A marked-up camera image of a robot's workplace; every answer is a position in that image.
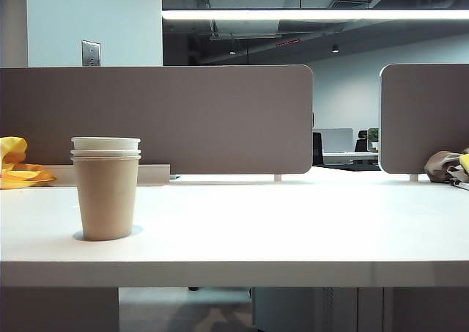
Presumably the white paper cup blue logo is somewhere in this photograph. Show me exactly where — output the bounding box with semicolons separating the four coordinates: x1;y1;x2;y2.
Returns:
71;136;141;152
70;149;142;158

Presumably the brown kraft paper cup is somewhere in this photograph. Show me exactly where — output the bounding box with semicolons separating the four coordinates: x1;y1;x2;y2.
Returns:
71;155;142;242

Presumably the wide grey-brown desk divider panel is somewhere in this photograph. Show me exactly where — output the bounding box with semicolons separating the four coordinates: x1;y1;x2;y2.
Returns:
0;64;315;175

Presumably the dark background chair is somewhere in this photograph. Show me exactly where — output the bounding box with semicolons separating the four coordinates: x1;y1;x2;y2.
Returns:
312;132;324;164

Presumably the white background partition screen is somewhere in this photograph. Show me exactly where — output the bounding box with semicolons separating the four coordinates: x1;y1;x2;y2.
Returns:
314;128;355;153

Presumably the white background desk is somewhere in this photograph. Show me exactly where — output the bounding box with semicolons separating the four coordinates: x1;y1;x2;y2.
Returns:
322;150;380;164

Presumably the black background office chair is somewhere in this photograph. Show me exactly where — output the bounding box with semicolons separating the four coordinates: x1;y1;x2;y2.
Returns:
354;129;369;152

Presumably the green potted plant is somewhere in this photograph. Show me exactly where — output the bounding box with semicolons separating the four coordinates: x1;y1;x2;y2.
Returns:
367;128;380;152

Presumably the long ceiling light strip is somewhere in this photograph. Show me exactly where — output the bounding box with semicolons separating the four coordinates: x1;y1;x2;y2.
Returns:
160;9;469;21

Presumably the grey under-desk cabinet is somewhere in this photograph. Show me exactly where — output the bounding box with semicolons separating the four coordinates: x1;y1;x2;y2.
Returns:
252;287;395;332

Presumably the narrow grey-brown desk divider panel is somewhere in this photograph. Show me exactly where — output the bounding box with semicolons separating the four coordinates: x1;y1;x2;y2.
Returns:
380;63;469;175

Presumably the yellow cloth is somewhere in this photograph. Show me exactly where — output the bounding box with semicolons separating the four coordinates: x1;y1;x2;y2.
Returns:
0;136;57;190

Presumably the metal wall switch plate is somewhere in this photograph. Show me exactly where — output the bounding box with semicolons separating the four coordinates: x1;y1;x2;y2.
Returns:
81;40;103;67

